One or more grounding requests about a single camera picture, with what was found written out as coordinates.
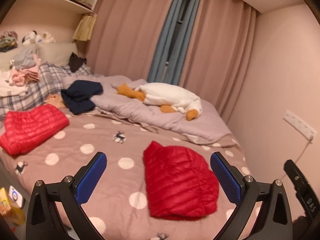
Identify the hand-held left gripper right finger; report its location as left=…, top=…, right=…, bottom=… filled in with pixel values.
left=210, top=151, right=293, bottom=240

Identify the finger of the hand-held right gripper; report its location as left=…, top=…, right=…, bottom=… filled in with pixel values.
left=284, top=159, right=305, bottom=193

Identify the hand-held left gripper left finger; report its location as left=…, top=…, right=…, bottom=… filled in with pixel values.
left=26, top=151, right=108, bottom=240

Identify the red down jacket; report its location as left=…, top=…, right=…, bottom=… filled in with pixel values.
left=0, top=104, right=70, bottom=156
left=143, top=140, right=220, bottom=221

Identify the polka dot bed sheet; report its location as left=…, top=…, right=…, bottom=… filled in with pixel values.
left=0, top=105, right=253, bottom=240

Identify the navy garment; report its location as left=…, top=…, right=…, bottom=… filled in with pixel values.
left=61, top=80, right=104, bottom=115

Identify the grey duvet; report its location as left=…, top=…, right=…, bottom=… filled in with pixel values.
left=61, top=75, right=232, bottom=145

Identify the peach cloth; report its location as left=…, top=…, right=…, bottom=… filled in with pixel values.
left=46, top=94, right=65, bottom=108

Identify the yellow box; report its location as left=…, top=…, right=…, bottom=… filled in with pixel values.
left=0, top=187, right=25, bottom=227

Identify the white goose plush toy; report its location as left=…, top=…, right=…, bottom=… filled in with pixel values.
left=117, top=82, right=202, bottom=121

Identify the plaid pillow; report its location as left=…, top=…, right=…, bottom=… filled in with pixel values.
left=0, top=62, right=92, bottom=117

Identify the dark brown garment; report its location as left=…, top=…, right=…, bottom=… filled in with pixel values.
left=69, top=52, right=87, bottom=72

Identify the pink folded garment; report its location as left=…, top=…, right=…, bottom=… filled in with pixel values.
left=9, top=55, right=42, bottom=85

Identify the white garment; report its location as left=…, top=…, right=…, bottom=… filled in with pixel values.
left=0, top=71, right=29, bottom=97

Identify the pink curtain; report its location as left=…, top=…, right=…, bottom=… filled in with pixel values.
left=179, top=0, right=258, bottom=123
left=85, top=0, right=180, bottom=83

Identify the beige pillow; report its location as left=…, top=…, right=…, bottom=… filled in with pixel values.
left=37, top=42, right=78, bottom=67

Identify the blue curtain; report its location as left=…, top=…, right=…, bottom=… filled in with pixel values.
left=147, top=0, right=187, bottom=82
left=162, top=0, right=204, bottom=85

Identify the grey blue garment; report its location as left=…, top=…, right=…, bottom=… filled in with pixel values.
left=10, top=47, right=38, bottom=69

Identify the cream plush toy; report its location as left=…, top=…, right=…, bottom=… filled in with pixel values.
left=40, top=32, right=56, bottom=43

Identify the yellow striped hanging cloth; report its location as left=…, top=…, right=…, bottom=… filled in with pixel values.
left=72, top=14, right=97, bottom=41

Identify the black and white plush toy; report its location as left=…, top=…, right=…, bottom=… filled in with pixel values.
left=22, top=30, right=42, bottom=45

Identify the multicoloured knitted cloth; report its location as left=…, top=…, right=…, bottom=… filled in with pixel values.
left=0, top=31, right=18, bottom=53

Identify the dark window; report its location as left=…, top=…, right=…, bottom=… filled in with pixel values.
left=166, top=0, right=194, bottom=67

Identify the white power cable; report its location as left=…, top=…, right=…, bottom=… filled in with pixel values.
left=292, top=139, right=313, bottom=164

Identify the white wall socket strip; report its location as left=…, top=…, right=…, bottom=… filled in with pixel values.
left=283, top=110, right=317, bottom=140

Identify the white device blue ring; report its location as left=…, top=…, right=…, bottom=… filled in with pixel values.
left=8, top=185, right=26, bottom=208

